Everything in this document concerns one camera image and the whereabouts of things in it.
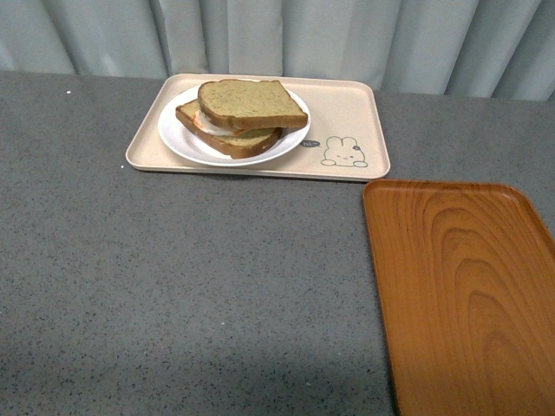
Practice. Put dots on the brown wooden tray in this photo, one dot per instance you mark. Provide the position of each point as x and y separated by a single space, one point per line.
465 276

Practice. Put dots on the grey curtain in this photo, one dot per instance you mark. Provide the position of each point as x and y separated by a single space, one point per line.
500 49

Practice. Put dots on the pink rabbit tray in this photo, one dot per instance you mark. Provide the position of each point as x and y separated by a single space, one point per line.
345 141

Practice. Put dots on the white round plate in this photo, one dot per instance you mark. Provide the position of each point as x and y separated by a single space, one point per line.
185 143

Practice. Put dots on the egg and sauce filling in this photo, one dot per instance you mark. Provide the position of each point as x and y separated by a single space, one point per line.
201 121

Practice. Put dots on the bread slice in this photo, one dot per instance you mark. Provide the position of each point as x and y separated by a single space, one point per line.
250 105
248 144

